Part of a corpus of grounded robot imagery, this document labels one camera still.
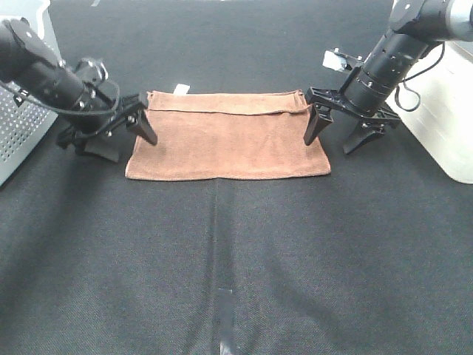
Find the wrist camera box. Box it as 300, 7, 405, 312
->
322, 47, 364, 72
73, 57, 109, 87

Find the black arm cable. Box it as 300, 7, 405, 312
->
0, 79, 122, 118
393, 42, 446, 112

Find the white towel care label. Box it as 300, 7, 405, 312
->
173, 84, 190, 95

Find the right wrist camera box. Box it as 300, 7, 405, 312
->
322, 47, 364, 72

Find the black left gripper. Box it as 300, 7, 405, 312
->
55, 83, 158, 162

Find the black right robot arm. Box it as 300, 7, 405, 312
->
304, 1, 472, 154

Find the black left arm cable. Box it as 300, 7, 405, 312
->
0, 79, 122, 118

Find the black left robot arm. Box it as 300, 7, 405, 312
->
1, 19, 157, 162

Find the brown towel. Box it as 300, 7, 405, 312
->
125, 90, 331, 181

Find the grey perforated plastic basket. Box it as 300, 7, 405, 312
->
1, 1, 61, 184

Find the white woven-pattern storage bin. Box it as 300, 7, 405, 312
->
384, 0, 473, 185

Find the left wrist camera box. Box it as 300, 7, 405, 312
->
73, 57, 109, 87

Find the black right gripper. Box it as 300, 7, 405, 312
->
303, 87, 401, 155

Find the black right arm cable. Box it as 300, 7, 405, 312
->
393, 42, 446, 112

